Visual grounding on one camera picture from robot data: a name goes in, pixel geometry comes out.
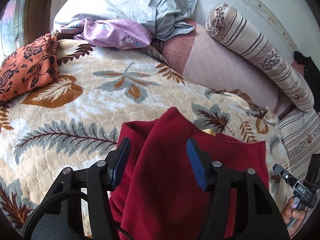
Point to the leaf-print fleece blanket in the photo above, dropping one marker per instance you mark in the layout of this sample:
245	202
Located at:
100	97

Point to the dark cloth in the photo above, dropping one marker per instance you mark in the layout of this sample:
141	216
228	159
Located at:
308	72

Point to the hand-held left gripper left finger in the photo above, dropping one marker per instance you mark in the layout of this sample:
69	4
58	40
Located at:
120	162

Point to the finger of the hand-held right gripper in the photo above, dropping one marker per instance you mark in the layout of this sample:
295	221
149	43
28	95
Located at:
285	175

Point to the orange floral cloth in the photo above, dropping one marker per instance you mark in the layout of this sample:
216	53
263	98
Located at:
27	67

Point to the striped floral bolster pillow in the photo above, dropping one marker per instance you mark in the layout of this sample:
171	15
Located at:
262	55

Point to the red sweater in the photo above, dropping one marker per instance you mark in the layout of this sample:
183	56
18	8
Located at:
162	180

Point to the striped floral sheet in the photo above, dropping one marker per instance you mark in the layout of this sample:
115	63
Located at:
302	135

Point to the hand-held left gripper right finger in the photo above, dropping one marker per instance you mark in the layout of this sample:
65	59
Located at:
196	165

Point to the wooden window frame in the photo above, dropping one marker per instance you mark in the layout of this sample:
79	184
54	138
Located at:
37	10

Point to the stained glass window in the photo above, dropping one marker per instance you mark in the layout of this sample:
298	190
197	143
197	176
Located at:
10	17

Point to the person's right hand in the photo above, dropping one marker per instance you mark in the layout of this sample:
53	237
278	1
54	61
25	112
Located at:
296	215

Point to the pale blue pillow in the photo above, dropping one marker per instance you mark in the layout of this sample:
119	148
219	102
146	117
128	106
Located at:
107	2

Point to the purple floral cloth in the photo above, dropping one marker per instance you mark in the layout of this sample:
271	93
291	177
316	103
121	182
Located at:
117	32

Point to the pink quilted bed sheet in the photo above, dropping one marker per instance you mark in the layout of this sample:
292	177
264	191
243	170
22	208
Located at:
220	65

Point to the grey-blue crumpled cloth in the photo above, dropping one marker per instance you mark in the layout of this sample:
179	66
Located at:
170	12

